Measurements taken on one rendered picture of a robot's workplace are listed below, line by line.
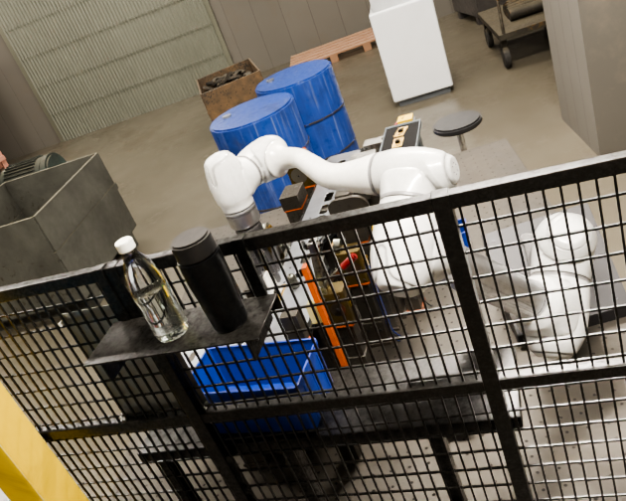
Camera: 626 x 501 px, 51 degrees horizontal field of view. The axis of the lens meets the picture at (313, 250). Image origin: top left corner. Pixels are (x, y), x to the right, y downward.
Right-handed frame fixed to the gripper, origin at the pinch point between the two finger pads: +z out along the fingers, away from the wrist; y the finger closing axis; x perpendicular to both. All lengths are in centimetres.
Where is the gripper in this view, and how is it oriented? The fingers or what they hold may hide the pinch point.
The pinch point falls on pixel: (272, 282)
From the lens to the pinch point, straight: 190.7
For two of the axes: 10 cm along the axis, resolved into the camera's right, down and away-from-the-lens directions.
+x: -1.9, 5.3, -8.3
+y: -9.2, 1.9, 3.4
